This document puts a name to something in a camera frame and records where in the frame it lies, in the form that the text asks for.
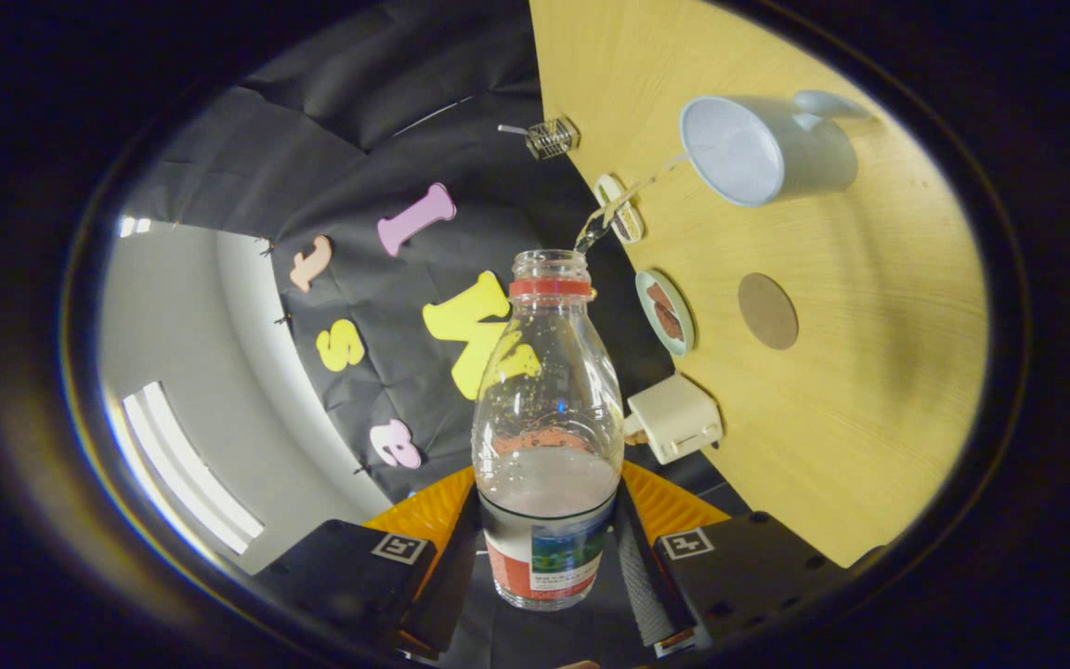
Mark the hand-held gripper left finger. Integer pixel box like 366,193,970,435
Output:
252,465,483,656

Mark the round brown coaster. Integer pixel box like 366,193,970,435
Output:
737,272,800,351

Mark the long ceiling light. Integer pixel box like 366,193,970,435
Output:
122,381,267,556

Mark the clear juice bottle red label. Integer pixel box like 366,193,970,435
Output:
472,249,626,611

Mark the white toaster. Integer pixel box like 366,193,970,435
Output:
623,374,724,466

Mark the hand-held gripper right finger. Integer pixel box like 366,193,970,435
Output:
611,462,884,659

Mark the white divided grain dish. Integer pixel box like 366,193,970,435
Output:
594,173,645,245

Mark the white cup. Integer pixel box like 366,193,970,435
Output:
680,90,873,208

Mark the light blue plate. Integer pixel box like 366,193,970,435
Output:
635,269,696,358

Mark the wire mesh utensil holder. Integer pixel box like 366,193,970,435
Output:
526,117,581,161

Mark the wooden table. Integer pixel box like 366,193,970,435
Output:
528,0,989,570

